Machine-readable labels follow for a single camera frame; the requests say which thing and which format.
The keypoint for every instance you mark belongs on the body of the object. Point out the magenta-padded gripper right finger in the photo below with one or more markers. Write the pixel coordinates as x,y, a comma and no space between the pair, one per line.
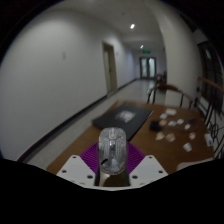
150,168

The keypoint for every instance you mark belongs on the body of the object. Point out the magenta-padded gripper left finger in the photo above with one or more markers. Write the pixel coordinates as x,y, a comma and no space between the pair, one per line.
74,168

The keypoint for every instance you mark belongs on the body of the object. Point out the clear transparent computer mouse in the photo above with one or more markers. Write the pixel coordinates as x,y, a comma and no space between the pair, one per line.
112,150

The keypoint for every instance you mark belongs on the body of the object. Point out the small tan card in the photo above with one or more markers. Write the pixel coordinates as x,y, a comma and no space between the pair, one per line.
160,135
162,122

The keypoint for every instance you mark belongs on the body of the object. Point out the tan and brown card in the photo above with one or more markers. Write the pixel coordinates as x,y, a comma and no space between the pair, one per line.
170,137

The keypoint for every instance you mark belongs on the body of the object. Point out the small black box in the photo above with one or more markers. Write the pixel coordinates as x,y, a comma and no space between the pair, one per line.
154,125

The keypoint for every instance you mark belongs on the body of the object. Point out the small white card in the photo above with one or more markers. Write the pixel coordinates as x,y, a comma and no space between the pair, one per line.
163,116
187,126
172,123
180,121
187,147

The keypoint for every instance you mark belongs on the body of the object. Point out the white and red card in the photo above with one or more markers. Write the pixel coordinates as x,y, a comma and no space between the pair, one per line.
192,135

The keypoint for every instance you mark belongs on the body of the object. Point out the black flat laptop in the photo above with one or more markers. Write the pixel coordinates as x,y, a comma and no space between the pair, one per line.
113,121

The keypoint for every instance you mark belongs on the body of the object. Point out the small white box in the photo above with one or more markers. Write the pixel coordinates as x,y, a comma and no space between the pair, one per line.
170,111

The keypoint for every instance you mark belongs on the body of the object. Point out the black railing with wooden handrail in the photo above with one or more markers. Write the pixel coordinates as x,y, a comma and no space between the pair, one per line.
213,110

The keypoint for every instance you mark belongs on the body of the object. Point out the glass double door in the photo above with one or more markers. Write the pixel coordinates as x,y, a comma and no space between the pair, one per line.
147,67

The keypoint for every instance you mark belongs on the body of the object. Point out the beige side door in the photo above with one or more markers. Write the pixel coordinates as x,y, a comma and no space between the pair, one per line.
110,70

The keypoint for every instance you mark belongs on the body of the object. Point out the green exit sign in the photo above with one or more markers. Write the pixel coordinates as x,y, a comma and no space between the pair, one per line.
146,51

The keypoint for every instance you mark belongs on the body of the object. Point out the dark framed window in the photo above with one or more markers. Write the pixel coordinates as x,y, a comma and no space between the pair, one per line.
210,66

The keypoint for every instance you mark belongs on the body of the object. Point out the round ceiling light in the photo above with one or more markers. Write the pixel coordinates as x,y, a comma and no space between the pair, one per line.
132,26
141,46

